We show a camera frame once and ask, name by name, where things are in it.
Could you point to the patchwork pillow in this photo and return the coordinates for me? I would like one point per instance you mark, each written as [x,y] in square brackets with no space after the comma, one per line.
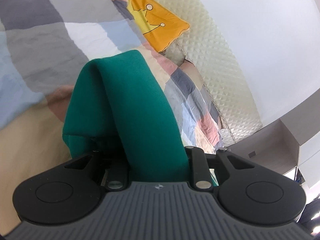
[190,72]

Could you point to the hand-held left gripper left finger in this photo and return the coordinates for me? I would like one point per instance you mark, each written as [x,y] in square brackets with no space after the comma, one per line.
[117,170]

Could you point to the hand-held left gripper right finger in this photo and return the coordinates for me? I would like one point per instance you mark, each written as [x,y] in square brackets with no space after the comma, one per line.
[197,160]

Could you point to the cream quilted headboard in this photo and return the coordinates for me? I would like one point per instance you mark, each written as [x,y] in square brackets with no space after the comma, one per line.
[220,67]

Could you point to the grey wall switch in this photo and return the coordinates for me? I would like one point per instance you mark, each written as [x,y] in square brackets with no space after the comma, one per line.
[252,154]

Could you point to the patchwork duvet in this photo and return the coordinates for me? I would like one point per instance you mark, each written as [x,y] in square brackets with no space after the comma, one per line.
[37,42]

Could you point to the green zip hoodie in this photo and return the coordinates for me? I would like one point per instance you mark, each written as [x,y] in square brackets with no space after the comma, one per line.
[130,100]

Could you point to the blue clothes on shelf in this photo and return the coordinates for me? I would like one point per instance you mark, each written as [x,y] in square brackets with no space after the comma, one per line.
[301,178]

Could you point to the yellow crown pillow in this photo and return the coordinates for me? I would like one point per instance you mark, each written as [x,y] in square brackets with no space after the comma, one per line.
[155,20]

